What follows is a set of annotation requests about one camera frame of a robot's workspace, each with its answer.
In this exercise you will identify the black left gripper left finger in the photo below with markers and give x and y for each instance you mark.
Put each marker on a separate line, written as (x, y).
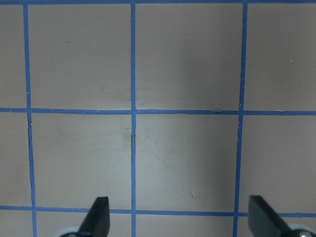
(97, 221)

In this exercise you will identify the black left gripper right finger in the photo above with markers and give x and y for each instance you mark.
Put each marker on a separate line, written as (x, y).
(263, 221)

